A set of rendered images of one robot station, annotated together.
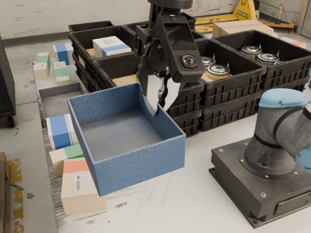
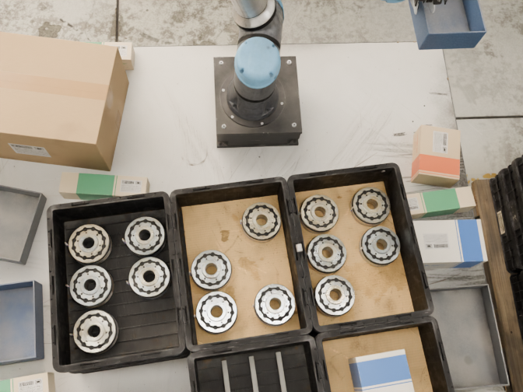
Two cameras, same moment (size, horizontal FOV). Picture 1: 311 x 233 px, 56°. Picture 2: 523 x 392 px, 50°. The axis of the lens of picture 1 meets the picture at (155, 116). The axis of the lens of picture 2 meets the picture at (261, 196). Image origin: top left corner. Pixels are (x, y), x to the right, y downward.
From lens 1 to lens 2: 1.70 m
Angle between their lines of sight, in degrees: 75
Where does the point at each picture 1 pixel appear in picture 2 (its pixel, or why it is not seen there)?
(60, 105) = (465, 346)
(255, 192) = (293, 68)
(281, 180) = not seen: hidden behind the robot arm
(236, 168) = (292, 97)
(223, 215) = (310, 93)
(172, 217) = (356, 106)
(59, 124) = (469, 241)
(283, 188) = not seen: hidden behind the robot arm
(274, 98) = (275, 53)
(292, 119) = (274, 32)
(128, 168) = not seen: outside the picture
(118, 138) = (443, 21)
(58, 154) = (465, 197)
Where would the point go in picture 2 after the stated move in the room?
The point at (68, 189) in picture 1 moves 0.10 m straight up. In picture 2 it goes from (454, 138) to (467, 123)
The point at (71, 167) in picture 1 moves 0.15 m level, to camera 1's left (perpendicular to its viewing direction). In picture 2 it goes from (451, 166) to (500, 182)
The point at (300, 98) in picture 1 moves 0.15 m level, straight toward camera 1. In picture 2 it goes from (252, 41) to (296, 10)
